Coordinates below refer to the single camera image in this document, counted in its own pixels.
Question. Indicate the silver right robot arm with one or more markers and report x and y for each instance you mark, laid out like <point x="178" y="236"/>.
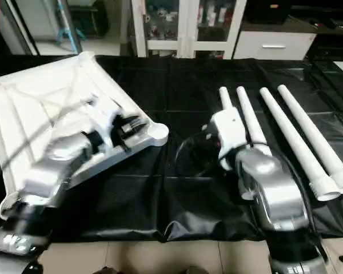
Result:
<point x="277" y="200"/>

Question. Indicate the white plastic table top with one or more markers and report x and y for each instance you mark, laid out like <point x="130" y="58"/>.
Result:
<point x="28" y="108"/>

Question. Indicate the white plastic table leg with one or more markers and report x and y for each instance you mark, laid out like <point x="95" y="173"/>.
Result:
<point x="225" y="98"/>
<point x="250" y="120"/>
<point x="314" y="131"/>
<point x="291" y="140"/>

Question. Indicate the blue metal stand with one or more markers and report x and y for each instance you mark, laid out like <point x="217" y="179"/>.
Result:
<point x="68" y="28"/>

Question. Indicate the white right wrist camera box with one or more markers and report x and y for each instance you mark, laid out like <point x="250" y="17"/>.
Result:
<point x="230" y="137"/>

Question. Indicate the black work mat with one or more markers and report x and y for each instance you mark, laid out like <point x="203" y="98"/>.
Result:
<point x="183" y="85"/>

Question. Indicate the dark floor crate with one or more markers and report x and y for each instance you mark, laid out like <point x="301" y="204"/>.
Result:
<point x="92" y="21"/>

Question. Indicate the white glass-door cabinet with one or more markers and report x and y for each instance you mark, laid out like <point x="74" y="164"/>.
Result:
<point x="183" y="25"/>

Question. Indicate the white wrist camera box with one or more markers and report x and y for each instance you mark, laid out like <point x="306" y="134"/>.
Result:
<point x="230" y="137"/>
<point x="106" y="117"/>

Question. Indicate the black box with yellow label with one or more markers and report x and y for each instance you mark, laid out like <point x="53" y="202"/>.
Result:
<point x="270" y="10"/>

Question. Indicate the white drawer unit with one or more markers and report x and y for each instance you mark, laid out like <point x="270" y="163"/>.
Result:
<point x="274" y="44"/>

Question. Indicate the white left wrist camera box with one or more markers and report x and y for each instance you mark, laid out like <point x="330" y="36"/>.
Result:
<point x="106" y="117"/>

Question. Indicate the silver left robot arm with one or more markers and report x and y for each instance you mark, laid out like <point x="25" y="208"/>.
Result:
<point x="40" y="182"/>

